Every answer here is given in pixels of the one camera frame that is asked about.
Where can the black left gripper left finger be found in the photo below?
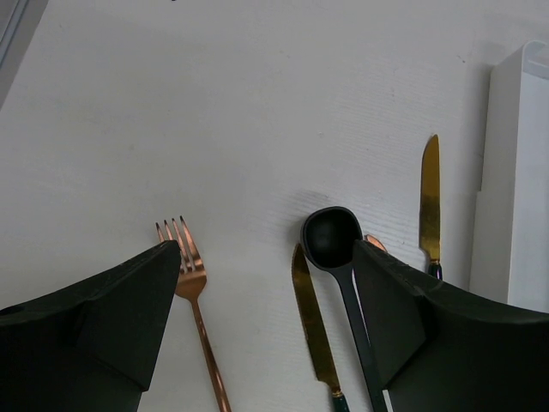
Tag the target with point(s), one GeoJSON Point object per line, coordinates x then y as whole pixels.
{"type": "Point", "coordinates": [93, 345]}

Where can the aluminium rail left side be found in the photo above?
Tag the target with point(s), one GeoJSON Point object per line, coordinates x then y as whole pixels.
{"type": "Point", "coordinates": [19, 20]}

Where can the black spoon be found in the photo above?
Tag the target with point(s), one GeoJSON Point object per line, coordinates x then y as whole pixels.
{"type": "Point", "coordinates": [328, 236]}

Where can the rose gold knife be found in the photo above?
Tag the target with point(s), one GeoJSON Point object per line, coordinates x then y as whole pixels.
{"type": "Point", "coordinates": [374, 241]}

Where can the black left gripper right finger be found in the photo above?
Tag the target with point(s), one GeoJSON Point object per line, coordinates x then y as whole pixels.
{"type": "Point", "coordinates": [441, 348]}

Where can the white three-compartment tray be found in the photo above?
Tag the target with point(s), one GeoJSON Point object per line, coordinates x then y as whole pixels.
{"type": "Point", "coordinates": [510, 244]}

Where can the gold knife green handle upright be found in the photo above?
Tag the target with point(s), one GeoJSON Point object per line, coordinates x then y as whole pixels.
{"type": "Point", "coordinates": [429, 208]}

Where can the rose gold fork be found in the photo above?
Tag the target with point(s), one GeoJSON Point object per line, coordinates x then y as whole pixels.
{"type": "Point", "coordinates": [192, 280]}

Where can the gold knife green handle left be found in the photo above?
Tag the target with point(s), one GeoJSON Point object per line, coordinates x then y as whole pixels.
{"type": "Point", "coordinates": [314, 329]}

